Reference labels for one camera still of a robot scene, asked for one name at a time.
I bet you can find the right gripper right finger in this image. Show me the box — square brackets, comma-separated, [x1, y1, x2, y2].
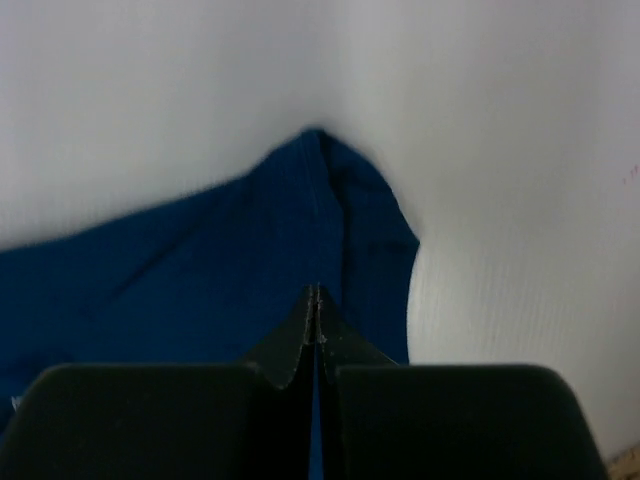
[315, 287, 607, 479]

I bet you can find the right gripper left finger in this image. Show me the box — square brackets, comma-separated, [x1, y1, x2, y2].
[1, 286, 318, 479]

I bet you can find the blue t shirt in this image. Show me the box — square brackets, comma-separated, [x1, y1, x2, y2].
[1, 130, 419, 479]

